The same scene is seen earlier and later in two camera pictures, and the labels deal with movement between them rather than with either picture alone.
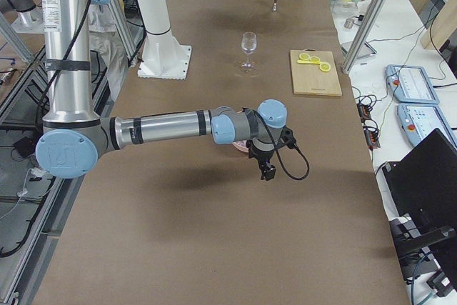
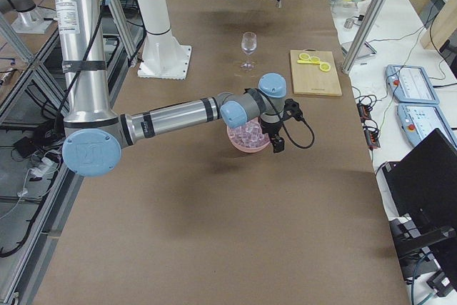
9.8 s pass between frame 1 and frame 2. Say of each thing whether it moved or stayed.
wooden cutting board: stayed
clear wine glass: stayed
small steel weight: stayed
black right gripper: moved
